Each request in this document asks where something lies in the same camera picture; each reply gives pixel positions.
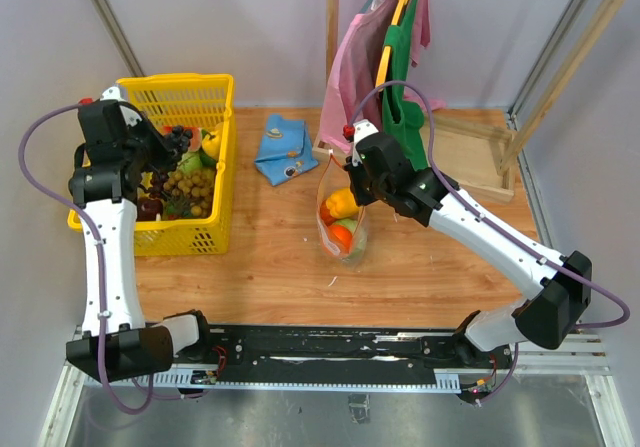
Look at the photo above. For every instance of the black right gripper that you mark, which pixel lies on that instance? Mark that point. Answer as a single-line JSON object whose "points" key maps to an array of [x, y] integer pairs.
{"points": [[360, 197]]}

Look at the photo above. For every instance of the yellow bell pepper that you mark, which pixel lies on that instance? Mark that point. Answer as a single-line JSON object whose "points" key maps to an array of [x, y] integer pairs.
{"points": [[342, 204], [211, 142]]}

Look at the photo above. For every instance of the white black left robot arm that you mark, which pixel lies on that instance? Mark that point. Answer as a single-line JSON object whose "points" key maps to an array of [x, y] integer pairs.
{"points": [[116, 342]]}

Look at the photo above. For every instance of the clear zip bag orange zipper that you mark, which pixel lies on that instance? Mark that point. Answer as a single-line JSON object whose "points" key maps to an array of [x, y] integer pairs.
{"points": [[333, 178]]}

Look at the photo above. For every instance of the green bell pepper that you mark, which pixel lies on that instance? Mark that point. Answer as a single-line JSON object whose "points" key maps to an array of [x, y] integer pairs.
{"points": [[206, 160]]}

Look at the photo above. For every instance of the wooden clothes rack frame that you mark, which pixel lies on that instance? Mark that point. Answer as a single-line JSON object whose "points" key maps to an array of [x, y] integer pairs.
{"points": [[476, 56]]}

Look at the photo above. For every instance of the black grape bunch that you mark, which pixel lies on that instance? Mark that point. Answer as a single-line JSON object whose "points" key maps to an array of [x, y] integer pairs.
{"points": [[176, 143]]}

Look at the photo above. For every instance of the green hanging shirt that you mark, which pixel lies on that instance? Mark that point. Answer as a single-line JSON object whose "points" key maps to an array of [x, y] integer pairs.
{"points": [[403, 118]]}

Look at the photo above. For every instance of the green cabbage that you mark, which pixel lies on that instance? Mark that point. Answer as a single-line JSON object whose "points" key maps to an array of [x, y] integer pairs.
{"points": [[189, 163], [359, 242]]}

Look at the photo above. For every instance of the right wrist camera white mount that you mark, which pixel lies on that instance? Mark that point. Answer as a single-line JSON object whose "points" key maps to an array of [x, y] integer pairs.
{"points": [[356, 133]]}

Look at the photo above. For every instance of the yellow clothes hanger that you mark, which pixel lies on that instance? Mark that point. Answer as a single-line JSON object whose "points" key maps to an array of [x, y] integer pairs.
{"points": [[395, 27]]}

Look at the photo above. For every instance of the dark red apple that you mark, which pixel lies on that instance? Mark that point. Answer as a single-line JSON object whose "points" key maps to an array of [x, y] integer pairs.
{"points": [[149, 209]]}

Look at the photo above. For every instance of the yellow plastic basket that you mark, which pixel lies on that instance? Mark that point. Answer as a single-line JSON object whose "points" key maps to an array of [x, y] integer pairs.
{"points": [[193, 101]]}

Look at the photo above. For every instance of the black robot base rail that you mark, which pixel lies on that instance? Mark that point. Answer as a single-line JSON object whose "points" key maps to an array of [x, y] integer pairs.
{"points": [[354, 360]]}

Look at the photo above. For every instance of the green grape bunch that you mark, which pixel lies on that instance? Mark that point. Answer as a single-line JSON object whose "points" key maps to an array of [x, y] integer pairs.
{"points": [[189, 195]]}

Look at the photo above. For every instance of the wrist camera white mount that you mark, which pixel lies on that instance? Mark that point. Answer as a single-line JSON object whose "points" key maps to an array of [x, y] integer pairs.
{"points": [[130, 114], [356, 133]]}

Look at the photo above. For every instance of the pink hanging shirt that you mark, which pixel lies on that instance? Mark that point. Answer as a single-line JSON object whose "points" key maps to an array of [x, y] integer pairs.
{"points": [[354, 70]]}

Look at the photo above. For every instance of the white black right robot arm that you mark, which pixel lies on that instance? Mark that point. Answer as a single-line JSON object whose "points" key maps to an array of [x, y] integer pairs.
{"points": [[553, 287]]}

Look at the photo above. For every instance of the blue cartoon print cloth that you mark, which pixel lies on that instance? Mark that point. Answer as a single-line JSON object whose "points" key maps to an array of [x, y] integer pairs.
{"points": [[285, 150]]}

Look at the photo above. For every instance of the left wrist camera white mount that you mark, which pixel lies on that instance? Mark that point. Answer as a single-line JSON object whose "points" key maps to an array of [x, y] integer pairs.
{"points": [[130, 114]]}

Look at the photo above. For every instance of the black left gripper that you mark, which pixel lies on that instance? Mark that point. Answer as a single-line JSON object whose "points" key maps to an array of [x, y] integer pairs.
{"points": [[165, 149]]}

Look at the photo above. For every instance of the watermelon slice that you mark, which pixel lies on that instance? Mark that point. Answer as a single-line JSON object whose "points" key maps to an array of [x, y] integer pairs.
{"points": [[196, 140]]}

